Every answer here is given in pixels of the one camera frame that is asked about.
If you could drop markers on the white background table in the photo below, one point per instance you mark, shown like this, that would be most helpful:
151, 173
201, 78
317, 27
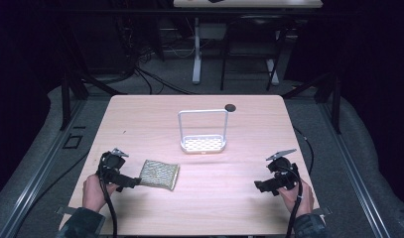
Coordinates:
249, 3

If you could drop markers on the black round table grommet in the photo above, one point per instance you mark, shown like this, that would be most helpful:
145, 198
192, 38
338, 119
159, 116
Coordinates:
230, 107

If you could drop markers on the white sponge holder rack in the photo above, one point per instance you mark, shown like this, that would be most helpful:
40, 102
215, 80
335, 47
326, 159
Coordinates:
203, 144

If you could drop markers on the aluminium floor rail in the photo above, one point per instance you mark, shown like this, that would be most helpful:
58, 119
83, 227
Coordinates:
355, 172
40, 172

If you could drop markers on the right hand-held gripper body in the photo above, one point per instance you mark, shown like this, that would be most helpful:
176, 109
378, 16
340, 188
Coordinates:
283, 170

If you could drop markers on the black metal frame stand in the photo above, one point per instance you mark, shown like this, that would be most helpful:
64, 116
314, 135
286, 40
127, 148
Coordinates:
325, 95
70, 86

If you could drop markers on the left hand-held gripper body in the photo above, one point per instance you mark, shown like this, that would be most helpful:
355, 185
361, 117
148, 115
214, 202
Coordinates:
112, 162

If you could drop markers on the black chair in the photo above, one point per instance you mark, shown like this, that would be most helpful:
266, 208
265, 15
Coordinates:
252, 49

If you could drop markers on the person's left hand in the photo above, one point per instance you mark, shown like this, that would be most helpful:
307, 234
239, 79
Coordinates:
94, 195

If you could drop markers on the person's right hand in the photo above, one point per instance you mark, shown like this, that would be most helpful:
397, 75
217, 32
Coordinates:
301, 200

